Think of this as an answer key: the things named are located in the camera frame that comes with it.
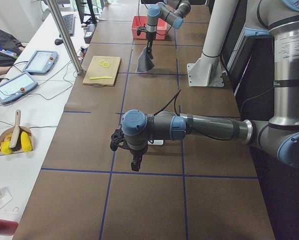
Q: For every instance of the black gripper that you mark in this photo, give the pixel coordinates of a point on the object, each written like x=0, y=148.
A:
x=149, y=37
x=137, y=151

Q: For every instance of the grey and pink cloth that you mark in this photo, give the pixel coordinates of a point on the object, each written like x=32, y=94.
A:
x=145, y=61

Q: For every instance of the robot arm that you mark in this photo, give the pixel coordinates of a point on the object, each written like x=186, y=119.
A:
x=172, y=12
x=278, y=137

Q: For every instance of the pink plastic bin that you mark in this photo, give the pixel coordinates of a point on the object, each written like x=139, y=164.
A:
x=161, y=28

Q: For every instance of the white rectangular tray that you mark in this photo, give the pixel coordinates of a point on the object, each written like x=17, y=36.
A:
x=156, y=142

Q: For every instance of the lemon slice front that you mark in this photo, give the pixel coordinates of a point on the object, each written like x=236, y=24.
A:
x=106, y=66

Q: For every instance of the bamboo cutting board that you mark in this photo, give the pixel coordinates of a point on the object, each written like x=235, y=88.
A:
x=96, y=70

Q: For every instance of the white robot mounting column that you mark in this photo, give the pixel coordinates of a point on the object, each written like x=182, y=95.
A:
x=206, y=71

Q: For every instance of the yellow plastic knife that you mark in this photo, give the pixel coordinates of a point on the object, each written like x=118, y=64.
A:
x=100, y=77

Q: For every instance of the black keyboard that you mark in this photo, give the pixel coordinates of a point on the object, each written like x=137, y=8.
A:
x=69, y=21

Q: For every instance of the black computer mouse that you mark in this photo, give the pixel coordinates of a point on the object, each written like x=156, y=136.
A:
x=58, y=41

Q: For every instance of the teach pendant far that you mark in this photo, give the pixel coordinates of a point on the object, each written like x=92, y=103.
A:
x=41, y=62

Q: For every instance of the teach pendant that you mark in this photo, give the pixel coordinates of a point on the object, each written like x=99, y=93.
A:
x=17, y=87
x=41, y=62

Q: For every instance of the yellow toy corn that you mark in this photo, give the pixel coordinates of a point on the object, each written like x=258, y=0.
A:
x=26, y=143

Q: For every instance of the wooden dustpan with corn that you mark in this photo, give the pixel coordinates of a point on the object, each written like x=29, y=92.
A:
x=6, y=137

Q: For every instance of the wooden brush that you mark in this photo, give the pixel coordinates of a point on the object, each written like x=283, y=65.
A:
x=16, y=132

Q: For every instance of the teach pendant near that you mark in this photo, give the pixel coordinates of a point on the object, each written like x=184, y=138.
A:
x=17, y=87

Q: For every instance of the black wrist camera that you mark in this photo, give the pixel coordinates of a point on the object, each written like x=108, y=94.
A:
x=141, y=30

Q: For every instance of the aluminium frame post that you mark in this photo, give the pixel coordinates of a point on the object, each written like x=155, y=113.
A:
x=57, y=16

